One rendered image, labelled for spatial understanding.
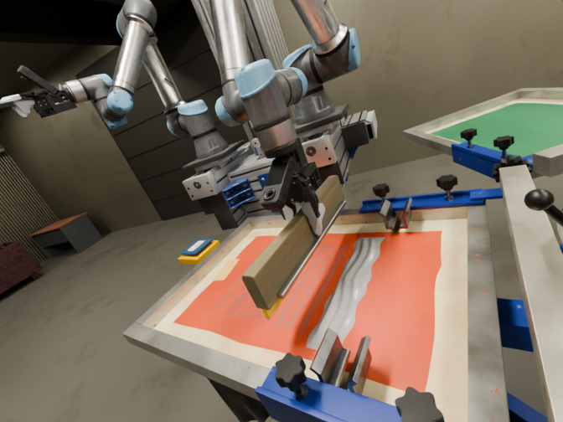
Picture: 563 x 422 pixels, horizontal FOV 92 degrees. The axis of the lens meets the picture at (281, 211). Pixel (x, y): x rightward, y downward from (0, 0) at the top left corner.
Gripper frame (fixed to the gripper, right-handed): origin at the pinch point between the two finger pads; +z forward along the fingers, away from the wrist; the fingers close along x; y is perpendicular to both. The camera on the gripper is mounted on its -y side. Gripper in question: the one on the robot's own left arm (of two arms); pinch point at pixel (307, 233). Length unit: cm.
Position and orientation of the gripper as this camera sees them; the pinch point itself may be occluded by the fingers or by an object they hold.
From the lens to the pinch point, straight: 61.9
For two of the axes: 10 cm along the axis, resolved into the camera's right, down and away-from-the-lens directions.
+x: -8.0, 0.7, 5.9
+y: 4.8, -5.1, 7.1
